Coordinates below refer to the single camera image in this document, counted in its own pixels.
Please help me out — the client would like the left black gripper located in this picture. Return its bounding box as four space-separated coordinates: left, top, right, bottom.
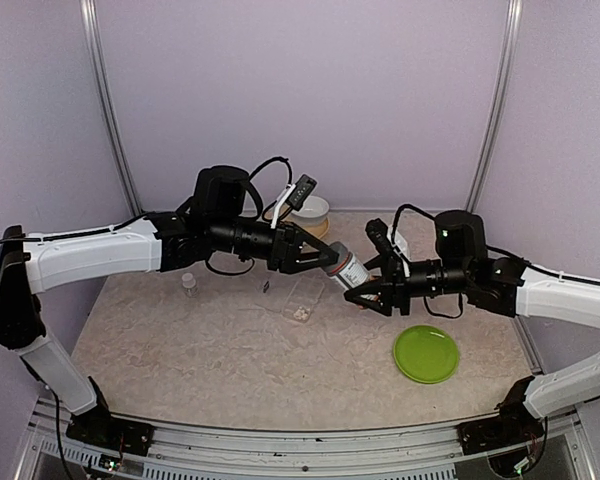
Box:
211 216 340 276

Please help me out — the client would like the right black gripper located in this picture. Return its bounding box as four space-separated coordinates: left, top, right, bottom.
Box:
344 252 472 317

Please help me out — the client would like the orange pill bottle grey cap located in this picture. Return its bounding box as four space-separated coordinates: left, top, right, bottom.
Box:
322 241 374 291

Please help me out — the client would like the clear plastic pill organizer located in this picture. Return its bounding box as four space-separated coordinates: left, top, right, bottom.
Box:
255 276 325 323

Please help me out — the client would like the small white pill bottle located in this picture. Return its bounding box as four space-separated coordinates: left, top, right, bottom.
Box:
181 272 198 298

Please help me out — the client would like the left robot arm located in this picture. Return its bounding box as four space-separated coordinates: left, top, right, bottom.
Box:
0 165 338 445

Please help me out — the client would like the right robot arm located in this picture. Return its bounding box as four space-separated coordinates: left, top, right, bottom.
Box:
344 210 600 444

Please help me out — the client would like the beige round plate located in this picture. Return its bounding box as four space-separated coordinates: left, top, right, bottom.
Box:
287 215 329 239

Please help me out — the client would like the pile of beige tablets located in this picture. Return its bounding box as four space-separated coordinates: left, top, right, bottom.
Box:
292 307 311 323

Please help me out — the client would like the white ceramic bowl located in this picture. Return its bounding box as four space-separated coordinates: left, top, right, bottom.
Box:
296 195 330 226

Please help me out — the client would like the green round plate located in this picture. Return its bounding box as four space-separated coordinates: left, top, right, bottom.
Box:
392 325 460 385

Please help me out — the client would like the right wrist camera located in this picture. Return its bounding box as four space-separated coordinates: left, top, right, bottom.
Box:
365 218 410 262

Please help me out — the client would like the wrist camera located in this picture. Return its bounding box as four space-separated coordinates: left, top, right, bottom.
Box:
365 218 410 262
270 174 317 228

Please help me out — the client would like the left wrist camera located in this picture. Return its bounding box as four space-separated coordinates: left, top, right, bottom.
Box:
270 174 317 228

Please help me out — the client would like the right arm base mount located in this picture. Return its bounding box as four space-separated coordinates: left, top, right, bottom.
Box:
456 376 546 455

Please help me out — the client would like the front aluminium rail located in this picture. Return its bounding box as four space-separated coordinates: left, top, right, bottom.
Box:
17 397 589 480

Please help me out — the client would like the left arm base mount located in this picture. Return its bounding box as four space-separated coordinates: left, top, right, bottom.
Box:
66 377 155 457

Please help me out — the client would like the right aluminium frame post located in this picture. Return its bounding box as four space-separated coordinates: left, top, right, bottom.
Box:
465 0 524 213

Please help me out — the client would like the aluminium frame post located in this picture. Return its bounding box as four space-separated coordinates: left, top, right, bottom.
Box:
465 0 524 213
79 0 143 215

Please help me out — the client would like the left aluminium frame post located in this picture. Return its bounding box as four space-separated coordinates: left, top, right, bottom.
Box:
79 0 143 215

